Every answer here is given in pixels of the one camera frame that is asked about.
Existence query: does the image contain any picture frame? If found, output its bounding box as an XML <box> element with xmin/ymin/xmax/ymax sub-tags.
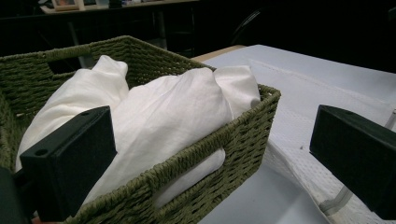
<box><xmin>50</xmin><ymin>0</ymin><xmax>86</xmax><ymax>12</ymax></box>

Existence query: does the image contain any white cloth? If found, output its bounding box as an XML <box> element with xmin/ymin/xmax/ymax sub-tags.
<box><xmin>15</xmin><ymin>54</ymin><xmax>262</xmax><ymax>209</ymax></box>
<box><xmin>248</xmin><ymin>60</ymin><xmax>396</xmax><ymax>224</ymax></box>

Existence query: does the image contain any green woven basket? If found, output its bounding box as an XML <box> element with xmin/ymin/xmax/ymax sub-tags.
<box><xmin>0</xmin><ymin>35</ymin><xmax>282</xmax><ymax>224</ymax></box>

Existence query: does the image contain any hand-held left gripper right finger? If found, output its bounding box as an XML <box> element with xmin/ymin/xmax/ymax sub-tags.
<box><xmin>309</xmin><ymin>105</ymin><xmax>396</xmax><ymax>220</ymax></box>

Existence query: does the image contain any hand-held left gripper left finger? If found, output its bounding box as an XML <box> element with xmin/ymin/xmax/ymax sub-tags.
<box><xmin>19</xmin><ymin>105</ymin><xmax>119</xmax><ymax>222</ymax></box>

